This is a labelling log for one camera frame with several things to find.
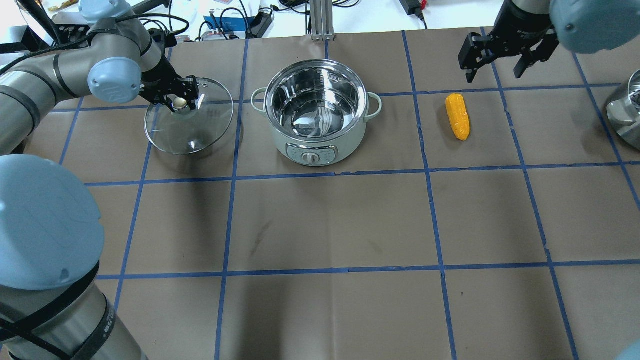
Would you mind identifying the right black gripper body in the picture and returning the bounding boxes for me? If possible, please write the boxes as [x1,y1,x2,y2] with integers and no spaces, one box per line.
[461,13,560,62]

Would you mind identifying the glass pot lid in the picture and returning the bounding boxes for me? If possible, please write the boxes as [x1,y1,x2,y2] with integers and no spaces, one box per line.
[144,77,234,155]

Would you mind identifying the aluminium frame post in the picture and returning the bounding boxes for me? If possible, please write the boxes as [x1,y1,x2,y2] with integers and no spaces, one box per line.
[309,0,336,41]

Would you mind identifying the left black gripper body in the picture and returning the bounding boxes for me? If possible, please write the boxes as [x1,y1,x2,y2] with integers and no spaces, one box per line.
[140,55,198,104]

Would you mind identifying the brown paper table cover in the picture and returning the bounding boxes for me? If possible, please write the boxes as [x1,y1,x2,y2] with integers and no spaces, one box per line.
[25,28,640,360]

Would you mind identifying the blue cardboard box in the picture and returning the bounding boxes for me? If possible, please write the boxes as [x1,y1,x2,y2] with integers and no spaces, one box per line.
[202,13,265,38]

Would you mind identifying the steel steamer pot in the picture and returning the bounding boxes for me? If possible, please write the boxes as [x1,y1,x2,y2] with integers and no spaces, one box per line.
[605,70,640,150]

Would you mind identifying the yellow corn cob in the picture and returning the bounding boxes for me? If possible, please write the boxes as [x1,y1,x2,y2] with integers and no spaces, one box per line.
[445,93,471,142]

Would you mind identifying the pale green electric pot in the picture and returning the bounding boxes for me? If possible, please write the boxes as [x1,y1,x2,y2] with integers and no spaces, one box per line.
[250,59,383,167]

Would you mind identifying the black power adapter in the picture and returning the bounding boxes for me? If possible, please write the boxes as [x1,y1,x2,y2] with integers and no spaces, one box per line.
[399,0,428,18]

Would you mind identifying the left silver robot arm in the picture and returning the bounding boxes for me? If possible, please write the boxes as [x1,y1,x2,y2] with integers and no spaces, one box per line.
[0,0,199,360]

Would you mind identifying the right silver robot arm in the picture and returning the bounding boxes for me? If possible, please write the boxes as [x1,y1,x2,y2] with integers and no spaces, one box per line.
[457,0,640,84]

